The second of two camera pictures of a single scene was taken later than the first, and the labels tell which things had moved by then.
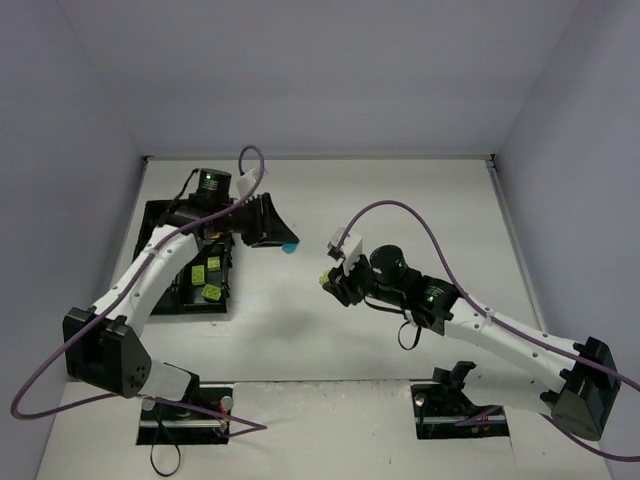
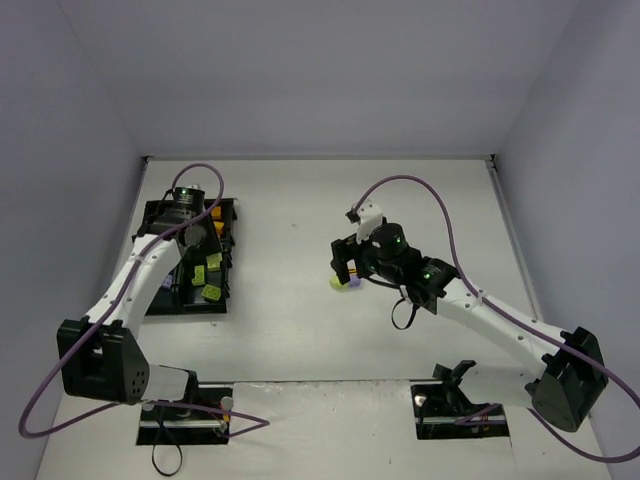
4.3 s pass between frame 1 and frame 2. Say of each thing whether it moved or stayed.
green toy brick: stayed
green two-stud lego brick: stayed
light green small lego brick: stayed
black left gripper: moved
